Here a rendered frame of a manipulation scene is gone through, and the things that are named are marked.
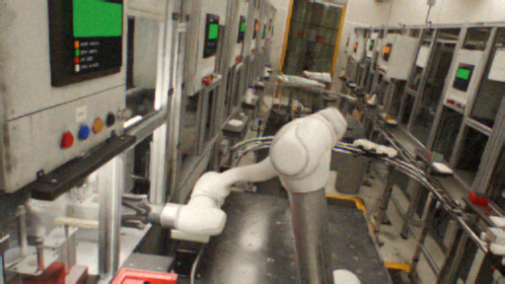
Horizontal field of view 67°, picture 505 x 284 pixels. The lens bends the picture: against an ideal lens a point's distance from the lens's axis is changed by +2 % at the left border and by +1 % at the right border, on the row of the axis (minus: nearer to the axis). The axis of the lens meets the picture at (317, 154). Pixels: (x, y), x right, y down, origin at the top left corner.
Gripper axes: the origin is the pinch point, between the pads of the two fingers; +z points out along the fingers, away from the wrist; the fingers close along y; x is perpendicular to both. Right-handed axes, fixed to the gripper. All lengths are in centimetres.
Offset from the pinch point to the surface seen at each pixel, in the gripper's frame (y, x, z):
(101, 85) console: 50, 34, -14
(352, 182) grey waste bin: -84, -275, -151
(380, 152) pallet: -14, -179, -145
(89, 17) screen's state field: 65, 43, -17
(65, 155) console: 38, 48, -14
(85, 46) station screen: 59, 45, -17
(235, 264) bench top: -33, -22, -46
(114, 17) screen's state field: 65, 33, -17
